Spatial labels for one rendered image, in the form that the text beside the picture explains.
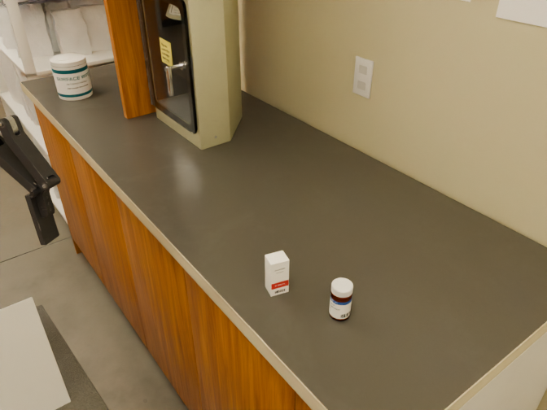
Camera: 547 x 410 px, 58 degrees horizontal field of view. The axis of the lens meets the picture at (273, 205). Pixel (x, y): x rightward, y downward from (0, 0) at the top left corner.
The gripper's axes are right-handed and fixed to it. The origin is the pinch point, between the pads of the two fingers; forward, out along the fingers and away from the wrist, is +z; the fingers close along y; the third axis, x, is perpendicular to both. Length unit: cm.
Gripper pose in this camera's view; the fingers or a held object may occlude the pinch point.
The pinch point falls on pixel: (5, 233)
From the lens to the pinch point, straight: 76.1
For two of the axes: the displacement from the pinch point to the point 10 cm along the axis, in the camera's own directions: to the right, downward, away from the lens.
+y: -9.7, 0.2, 2.5
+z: 1.2, 9.2, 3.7
